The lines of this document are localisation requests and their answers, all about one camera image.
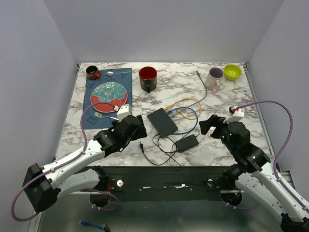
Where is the lime green bowl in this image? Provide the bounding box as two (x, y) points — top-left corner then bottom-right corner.
(224, 64), (242, 81)

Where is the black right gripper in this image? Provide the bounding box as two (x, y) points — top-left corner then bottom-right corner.
(199, 113), (239, 155)

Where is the yellow ethernet cable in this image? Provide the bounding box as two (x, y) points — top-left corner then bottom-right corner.
(164, 97), (202, 120)

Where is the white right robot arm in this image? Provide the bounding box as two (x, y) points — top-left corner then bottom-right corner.
(199, 115), (309, 232)

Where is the silver fork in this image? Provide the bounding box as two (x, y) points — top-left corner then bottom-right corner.
(94, 112), (118, 120)

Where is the aluminium rail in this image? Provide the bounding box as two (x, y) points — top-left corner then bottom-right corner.
(277, 171), (295, 188)

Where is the blue ethernet cable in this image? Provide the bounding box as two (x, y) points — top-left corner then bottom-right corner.
(167, 107), (199, 135)

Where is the silver spoon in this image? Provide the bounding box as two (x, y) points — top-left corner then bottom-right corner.
(105, 71), (132, 76)

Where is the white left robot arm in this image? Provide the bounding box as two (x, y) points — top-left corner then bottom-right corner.
(23, 115), (147, 213)

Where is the pink mug purple inside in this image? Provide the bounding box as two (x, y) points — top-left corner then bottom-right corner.
(205, 67), (224, 93)

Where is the blue cable on floor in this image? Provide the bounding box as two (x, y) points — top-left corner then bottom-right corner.
(79, 220), (109, 232)

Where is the small brown cup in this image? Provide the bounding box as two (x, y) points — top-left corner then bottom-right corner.
(86, 65), (100, 80)

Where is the red and teal plate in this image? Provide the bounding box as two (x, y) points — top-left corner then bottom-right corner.
(90, 82), (128, 113)

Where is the black mounting base plate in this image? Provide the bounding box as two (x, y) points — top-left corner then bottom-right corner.
(49, 166), (266, 203)

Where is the black mug red inside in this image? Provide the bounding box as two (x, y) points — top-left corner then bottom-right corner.
(139, 66), (157, 93)

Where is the black network switch box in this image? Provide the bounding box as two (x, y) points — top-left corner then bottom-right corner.
(147, 108), (178, 138)

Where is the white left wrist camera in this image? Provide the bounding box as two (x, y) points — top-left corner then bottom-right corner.
(114, 104), (132, 121)

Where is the grey ethernet cable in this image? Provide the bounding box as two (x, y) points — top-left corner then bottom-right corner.
(190, 71), (209, 107)

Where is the black power cord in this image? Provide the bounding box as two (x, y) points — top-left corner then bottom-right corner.
(139, 129), (201, 167)

